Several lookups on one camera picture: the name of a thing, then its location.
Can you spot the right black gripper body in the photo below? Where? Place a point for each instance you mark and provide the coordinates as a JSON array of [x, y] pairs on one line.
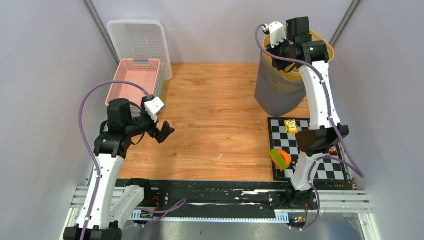
[[283, 49]]

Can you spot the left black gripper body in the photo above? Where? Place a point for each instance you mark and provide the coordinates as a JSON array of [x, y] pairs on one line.
[[140, 124]]

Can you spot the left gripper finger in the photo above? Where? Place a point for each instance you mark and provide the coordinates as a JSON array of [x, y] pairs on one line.
[[167, 129], [158, 136]]

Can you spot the yellow slatted waste bin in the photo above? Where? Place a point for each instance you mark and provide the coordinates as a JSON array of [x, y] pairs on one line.
[[288, 79]]

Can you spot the green perforated basket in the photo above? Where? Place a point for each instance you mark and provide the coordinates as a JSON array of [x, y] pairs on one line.
[[163, 101]]

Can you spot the pink perforated basket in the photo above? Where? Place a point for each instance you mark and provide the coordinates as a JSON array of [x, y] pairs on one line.
[[144, 74]]

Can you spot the grey slatted waste bin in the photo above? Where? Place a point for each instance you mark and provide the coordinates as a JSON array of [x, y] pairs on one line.
[[275, 94]]

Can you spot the blue perforated basket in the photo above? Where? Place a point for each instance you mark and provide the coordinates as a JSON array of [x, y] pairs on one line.
[[160, 84]]

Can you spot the white perforated basket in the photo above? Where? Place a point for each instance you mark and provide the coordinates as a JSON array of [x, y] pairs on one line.
[[141, 39]]

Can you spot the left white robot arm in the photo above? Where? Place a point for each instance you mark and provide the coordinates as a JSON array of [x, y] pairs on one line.
[[100, 219]]

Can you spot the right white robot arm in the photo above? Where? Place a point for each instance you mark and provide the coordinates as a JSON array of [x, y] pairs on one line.
[[293, 43]]

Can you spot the yellow owl toy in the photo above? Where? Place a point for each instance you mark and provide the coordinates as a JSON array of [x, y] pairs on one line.
[[291, 126]]

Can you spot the black white checkerboard mat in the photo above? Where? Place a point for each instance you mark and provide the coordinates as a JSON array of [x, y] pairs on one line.
[[329, 170]]

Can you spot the green orange toy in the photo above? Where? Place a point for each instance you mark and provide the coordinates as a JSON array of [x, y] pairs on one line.
[[280, 158]]

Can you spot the red round toy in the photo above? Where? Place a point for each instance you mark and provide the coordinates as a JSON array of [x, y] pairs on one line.
[[333, 151]]

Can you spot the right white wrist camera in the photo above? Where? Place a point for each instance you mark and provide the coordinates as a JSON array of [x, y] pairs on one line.
[[276, 32]]

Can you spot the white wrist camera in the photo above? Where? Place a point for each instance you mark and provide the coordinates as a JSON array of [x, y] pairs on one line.
[[154, 107], [276, 32]]

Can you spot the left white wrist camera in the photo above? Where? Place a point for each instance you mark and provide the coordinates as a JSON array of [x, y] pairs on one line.
[[154, 107]]

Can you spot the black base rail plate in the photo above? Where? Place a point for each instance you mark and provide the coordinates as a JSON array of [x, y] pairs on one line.
[[168, 196]]

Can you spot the right corner metal post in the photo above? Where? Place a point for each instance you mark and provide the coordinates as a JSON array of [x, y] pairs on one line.
[[348, 15]]

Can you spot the corner metal post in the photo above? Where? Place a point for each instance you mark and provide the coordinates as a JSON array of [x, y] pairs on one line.
[[348, 15], [95, 17]]

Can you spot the aluminium frame rails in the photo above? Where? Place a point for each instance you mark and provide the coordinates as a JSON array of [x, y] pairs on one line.
[[340, 202]]

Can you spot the left corner metal post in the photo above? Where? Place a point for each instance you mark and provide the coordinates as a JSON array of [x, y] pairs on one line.
[[95, 17]]

